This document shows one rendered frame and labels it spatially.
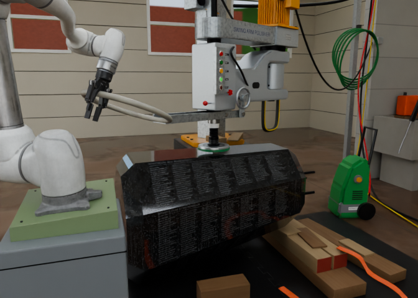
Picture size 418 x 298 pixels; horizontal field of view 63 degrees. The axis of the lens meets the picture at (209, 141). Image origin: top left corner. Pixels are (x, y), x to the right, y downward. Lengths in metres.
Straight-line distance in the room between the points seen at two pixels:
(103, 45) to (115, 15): 6.65
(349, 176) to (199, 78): 1.88
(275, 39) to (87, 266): 1.99
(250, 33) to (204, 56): 0.38
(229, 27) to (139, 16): 6.24
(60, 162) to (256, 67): 1.60
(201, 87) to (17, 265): 1.46
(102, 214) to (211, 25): 1.36
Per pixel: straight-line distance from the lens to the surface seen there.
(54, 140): 1.28
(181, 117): 2.03
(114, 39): 1.71
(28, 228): 1.30
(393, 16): 5.11
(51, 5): 1.37
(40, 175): 1.32
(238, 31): 2.32
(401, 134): 4.63
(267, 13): 2.74
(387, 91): 5.07
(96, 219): 1.28
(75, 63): 8.24
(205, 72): 2.20
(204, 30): 2.19
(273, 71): 2.71
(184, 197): 2.04
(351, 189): 3.53
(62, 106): 8.28
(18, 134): 1.39
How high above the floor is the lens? 1.32
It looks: 10 degrees down
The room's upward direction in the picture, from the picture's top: straight up
